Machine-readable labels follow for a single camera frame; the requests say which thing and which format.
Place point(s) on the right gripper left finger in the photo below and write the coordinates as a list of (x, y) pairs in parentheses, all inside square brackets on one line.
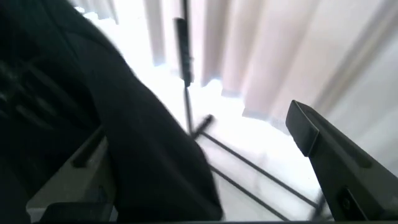
[(77, 183)]

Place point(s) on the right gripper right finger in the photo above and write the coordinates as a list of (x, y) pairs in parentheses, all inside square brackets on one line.
[(348, 174)]

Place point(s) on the black short-sleeved shirt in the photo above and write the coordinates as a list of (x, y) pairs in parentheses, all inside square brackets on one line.
[(93, 109)]

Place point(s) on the black clothes rack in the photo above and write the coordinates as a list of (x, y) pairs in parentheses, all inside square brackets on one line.
[(183, 46)]

